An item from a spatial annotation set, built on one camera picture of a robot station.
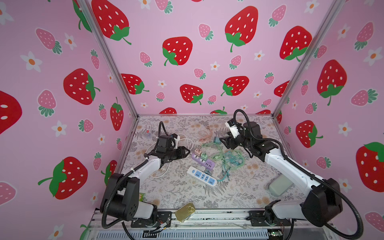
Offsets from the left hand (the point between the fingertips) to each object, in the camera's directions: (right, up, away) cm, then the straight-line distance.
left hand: (187, 151), depth 88 cm
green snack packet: (-25, -24, -6) cm, 35 cm away
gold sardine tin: (-1, -28, -14) cm, 32 cm away
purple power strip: (+13, -8, +3) cm, 15 cm away
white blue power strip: (+9, -15, -2) cm, 17 cm away
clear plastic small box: (-31, +14, +23) cm, 42 cm away
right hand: (+20, +10, -7) cm, 24 cm away
